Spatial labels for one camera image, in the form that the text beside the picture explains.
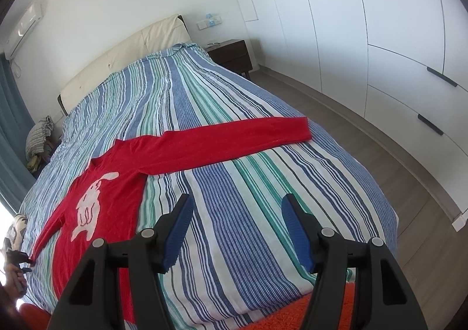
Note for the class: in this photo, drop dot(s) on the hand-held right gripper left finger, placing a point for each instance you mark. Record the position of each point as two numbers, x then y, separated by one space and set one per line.
178 227

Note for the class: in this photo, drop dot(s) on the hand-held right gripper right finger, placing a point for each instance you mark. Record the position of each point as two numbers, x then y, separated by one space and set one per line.
298 231

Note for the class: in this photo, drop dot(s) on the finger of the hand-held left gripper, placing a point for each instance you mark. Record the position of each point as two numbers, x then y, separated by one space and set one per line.
25 270
26 258

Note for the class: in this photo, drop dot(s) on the red knitted sweater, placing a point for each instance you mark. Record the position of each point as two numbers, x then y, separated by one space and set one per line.
120 184

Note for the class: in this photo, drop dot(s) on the person's left hand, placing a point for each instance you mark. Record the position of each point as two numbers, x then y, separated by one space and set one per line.
15 279

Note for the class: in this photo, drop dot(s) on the white patterned cloth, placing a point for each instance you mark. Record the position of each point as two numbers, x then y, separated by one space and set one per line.
16 227

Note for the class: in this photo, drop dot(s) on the person's orange clothing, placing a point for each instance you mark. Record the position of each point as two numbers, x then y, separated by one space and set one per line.
329 310

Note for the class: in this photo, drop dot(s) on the striped bed sheet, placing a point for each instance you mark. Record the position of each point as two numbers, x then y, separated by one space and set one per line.
234 154

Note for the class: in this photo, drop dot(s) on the yellow green folded cloth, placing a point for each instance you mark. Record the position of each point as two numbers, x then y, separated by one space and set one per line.
36 162

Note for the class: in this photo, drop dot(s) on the checkered grey cloth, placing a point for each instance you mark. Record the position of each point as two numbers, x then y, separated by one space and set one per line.
39 134

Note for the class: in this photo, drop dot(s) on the blue curtain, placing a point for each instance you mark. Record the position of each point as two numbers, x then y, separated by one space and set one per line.
14 125

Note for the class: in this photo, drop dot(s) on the small white floor box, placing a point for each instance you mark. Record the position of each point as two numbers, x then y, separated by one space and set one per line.
459 222

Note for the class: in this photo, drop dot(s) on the cream padded headboard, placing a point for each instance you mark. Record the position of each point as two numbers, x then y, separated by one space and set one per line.
120 56

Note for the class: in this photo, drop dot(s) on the dark wooden nightstand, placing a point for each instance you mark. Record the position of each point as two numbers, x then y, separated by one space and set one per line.
232 54

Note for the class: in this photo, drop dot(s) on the white wardrobe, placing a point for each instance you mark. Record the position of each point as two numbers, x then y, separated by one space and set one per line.
365 30

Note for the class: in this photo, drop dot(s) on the white air conditioner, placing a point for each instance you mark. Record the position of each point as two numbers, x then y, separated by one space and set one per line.
27 25

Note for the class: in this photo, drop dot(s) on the white wall socket panel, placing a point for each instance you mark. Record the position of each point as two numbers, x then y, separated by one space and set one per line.
208 22

